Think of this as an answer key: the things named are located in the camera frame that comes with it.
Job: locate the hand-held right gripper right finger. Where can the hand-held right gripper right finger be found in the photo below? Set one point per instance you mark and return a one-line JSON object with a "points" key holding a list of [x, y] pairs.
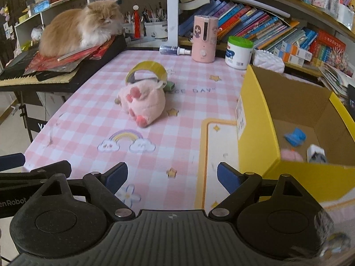
{"points": [[228, 178]]}

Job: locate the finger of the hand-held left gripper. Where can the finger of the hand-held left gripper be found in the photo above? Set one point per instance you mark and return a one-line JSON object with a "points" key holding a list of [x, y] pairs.
{"points": [[11, 163], [50, 169]]}

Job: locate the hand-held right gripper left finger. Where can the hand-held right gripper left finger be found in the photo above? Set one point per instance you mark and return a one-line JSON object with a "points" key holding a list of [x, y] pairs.
{"points": [[118, 176]]}

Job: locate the yellow cardboard box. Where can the yellow cardboard box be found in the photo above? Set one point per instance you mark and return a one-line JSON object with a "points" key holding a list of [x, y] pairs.
{"points": [[258, 133]]}

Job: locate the small pink plush toy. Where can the small pink plush toy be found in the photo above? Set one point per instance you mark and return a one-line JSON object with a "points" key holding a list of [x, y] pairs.
{"points": [[291, 155]]}

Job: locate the blue toy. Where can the blue toy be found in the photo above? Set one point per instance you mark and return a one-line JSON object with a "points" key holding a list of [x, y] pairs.
{"points": [[295, 137]]}

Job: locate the large pink plush toy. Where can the large pink plush toy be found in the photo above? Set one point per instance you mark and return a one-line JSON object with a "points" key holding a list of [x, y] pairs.
{"points": [[147, 102]]}

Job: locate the white charger plug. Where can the white charger plug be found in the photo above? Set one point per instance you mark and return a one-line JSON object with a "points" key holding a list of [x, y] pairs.
{"points": [[314, 149]]}

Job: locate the small green block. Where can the small green block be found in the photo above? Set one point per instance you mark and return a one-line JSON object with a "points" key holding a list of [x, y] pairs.
{"points": [[169, 86]]}

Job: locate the yellow tape roll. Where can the yellow tape roll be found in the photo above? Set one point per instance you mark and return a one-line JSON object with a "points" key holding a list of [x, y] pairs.
{"points": [[149, 66]]}

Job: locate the yellow bordered desk mat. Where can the yellow bordered desk mat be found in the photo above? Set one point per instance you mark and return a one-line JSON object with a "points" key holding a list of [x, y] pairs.
{"points": [[219, 149]]}

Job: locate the black keyboard stand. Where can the black keyboard stand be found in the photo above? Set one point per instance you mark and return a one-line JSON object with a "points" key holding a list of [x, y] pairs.
{"points": [[26, 116]]}

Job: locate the pink checkered tablecloth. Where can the pink checkered tablecloth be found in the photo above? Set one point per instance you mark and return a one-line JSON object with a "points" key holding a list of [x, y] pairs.
{"points": [[83, 122]]}

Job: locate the red paper sheets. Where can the red paper sheets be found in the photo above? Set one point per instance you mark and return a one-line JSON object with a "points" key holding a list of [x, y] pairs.
{"points": [[55, 61]]}

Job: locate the black electronic keyboard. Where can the black electronic keyboard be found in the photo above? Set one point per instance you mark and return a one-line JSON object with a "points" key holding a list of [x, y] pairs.
{"points": [[97, 66]]}

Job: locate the white jar green lid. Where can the white jar green lid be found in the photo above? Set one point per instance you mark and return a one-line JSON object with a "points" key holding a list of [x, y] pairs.
{"points": [[238, 56]]}

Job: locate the white ruffled tissue pack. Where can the white ruffled tissue pack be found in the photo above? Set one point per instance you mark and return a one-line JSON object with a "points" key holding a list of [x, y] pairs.
{"points": [[267, 61]]}

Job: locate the white plastic bag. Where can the white plastic bag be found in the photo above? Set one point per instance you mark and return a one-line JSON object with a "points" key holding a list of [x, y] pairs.
{"points": [[37, 33]]}

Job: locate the pink humidifier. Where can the pink humidifier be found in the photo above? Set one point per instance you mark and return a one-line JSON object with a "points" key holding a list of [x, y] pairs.
{"points": [[203, 47]]}

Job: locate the orange white medicine box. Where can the orange white medicine box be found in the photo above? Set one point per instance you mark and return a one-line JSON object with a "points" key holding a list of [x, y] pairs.
{"points": [[299, 51], [285, 56]]}

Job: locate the small spray bottle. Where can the small spray bottle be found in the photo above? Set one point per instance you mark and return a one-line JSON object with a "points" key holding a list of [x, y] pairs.
{"points": [[169, 50]]}

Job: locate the fluffy orange cat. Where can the fluffy orange cat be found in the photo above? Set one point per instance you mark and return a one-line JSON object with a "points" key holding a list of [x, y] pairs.
{"points": [[72, 27]]}

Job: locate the stack of booklets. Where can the stack of booklets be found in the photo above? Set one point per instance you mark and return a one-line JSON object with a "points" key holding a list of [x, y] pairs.
{"points": [[332, 80]]}

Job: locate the white pen holder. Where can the white pen holder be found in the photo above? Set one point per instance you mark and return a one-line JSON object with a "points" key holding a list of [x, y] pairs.
{"points": [[156, 30]]}

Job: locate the red tassel figure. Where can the red tassel figure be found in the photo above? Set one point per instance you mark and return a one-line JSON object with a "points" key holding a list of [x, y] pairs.
{"points": [[137, 25]]}

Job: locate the row of slanted books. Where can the row of slanted books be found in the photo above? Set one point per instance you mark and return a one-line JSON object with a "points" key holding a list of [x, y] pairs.
{"points": [[244, 22]]}

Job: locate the red boxed book set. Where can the red boxed book set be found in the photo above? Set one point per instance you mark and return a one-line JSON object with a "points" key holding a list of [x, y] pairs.
{"points": [[330, 47]]}

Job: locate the white bookshelf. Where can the white bookshelf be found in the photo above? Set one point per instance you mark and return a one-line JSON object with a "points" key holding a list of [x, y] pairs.
{"points": [[172, 5]]}

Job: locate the white pen cup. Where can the white pen cup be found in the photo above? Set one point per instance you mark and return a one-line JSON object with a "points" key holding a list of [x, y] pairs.
{"points": [[339, 16]]}

